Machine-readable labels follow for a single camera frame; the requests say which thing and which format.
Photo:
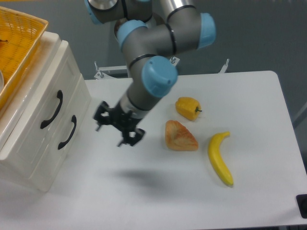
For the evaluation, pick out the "black corner device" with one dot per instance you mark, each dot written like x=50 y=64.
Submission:
x=302 y=204

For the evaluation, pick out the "yellow woven basket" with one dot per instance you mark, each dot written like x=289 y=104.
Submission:
x=20 y=34

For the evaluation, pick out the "toy croissant pastry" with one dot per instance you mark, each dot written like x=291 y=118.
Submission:
x=179 y=138

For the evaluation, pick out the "yellow bell pepper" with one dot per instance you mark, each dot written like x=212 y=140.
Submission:
x=188 y=107

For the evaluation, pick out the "white drawer cabinet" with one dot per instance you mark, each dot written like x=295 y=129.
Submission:
x=12 y=112

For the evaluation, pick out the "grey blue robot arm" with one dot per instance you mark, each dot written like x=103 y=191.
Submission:
x=147 y=50

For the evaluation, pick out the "white table bracket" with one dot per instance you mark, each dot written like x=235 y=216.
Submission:
x=224 y=67

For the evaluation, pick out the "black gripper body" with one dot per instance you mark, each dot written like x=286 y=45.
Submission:
x=124 y=121

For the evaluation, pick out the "white lower drawer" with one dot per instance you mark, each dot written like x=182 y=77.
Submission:
x=34 y=160

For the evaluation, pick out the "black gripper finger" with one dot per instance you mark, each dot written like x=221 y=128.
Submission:
x=131 y=137
x=102 y=115

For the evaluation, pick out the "yellow banana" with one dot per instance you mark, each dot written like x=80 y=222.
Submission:
x=216 y=159

